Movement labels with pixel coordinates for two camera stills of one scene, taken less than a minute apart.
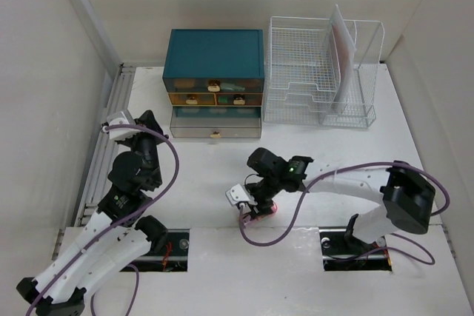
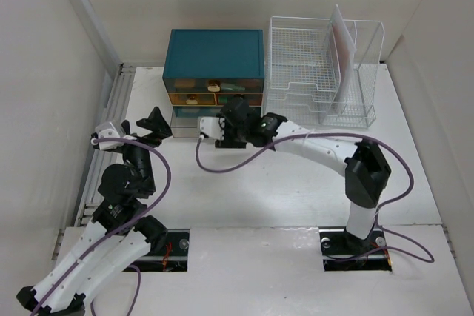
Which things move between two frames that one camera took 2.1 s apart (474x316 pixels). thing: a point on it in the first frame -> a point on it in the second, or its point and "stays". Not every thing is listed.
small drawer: x=192 y=98 stays
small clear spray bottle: x=184 y=83 stays
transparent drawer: x=201 y=85 stays
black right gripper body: x=263 y=192 -> x=234 y=138
